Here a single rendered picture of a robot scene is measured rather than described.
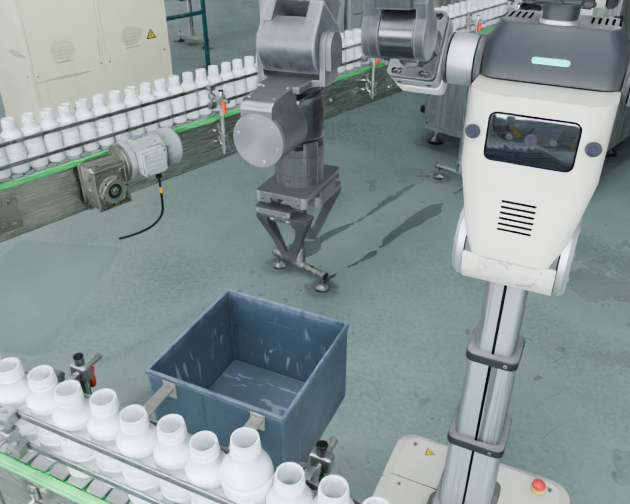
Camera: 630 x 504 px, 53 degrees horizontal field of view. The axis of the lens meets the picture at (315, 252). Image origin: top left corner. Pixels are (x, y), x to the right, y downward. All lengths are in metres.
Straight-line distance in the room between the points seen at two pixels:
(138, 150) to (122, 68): 2.78
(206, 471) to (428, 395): 1.82
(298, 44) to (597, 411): 2.28
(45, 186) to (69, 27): 2.62
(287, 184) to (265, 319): 0.80
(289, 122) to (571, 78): 0.61
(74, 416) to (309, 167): 0.52
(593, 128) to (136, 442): 0.82
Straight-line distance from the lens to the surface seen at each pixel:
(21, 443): 1.12
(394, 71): 1.18
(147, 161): 2.12
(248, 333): 1.56
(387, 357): 2.77
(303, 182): 0.73
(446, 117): 4.75
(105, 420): 0.98
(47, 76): 4.65
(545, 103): 1.08
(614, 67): 1.14
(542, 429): 2.61
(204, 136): 2.45
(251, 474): 0.85
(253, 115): 0.64
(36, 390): 1.04
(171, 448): 0.92
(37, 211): 2.18
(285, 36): 0.69
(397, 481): 2.00
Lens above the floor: 1.81
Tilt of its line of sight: 32 degrees down
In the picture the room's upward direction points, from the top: straight up
